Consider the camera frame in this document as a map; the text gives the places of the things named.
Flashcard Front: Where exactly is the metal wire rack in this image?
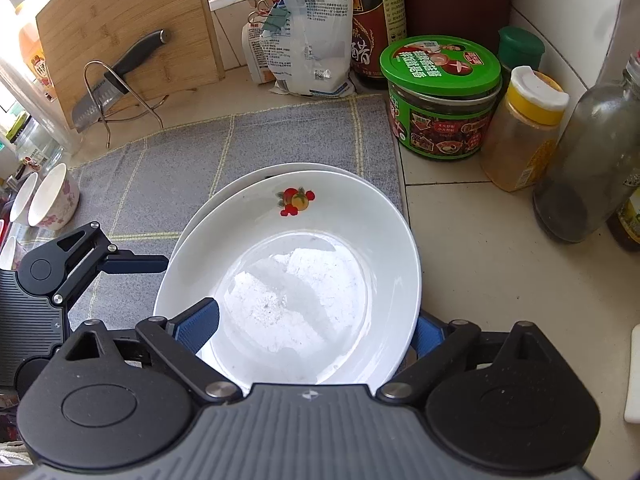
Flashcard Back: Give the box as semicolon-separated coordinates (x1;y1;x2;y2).
83;61;166;149

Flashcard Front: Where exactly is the black-handled kitchen knife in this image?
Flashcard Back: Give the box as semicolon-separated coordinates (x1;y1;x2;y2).
71;29;171;133

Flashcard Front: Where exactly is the dark brown container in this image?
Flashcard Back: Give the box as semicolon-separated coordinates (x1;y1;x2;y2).
400;0;516;61

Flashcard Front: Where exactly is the clear glass bottle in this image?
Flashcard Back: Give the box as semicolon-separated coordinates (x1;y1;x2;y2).
532;50;640;244

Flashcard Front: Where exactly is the white bowl with pink flowers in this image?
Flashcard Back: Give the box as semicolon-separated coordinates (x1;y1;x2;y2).
0;234;19;272
27;162;82;232
9;172;40;225

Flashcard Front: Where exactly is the yellow-lidded spice bottle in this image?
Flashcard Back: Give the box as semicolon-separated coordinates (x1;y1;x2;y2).
480;66;571;192

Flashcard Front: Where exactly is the stack of clear plastic cups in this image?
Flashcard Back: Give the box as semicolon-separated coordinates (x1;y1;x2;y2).
0;52;83;158

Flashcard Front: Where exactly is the blue binder clip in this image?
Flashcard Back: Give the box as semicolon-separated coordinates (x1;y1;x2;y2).
259;4;295;36

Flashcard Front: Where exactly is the yellow-labelled oil bottle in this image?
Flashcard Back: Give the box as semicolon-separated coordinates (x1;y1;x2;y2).
607;170;640;253

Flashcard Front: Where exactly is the clear glass jar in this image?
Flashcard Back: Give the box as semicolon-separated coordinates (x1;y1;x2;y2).
15;117;63;171

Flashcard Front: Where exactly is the green-lidded sauce jar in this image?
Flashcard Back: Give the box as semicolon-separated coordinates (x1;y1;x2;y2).
379;35;503;162

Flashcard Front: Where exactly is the green-capped bottle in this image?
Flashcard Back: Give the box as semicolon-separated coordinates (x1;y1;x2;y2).
496;26;546;83

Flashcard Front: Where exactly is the orange drink bottle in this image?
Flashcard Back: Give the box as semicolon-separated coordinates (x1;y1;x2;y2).
17;2;58;103

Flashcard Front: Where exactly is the white food bag red label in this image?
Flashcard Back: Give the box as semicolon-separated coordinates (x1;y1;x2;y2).
241;17;281;86

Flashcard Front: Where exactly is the dark sauce bottle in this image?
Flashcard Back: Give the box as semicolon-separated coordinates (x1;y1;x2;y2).
350;0;406;91

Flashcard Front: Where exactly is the white plate with fruit print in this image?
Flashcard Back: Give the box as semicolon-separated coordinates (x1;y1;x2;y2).
187;161;406;241
152;170;422;386

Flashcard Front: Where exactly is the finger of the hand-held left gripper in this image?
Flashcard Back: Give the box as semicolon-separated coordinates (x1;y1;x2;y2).
51;221;171;307

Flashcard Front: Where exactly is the grey checked mat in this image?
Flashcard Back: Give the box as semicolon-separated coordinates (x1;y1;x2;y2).
65;94;406;332

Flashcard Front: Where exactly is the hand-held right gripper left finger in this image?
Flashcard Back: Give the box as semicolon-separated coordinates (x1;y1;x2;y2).
60;297;246;407

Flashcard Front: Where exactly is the white flat object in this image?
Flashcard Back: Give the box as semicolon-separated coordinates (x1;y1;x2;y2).
624;324;640;423

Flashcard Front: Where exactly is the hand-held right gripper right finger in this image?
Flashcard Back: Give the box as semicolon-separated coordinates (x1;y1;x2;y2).
376;311;570;405

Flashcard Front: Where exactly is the bamboo cutting board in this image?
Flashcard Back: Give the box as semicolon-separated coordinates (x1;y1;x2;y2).
35;0;226;117

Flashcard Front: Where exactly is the white food bag blue print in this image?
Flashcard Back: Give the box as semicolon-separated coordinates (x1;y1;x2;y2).
260;0;357;98

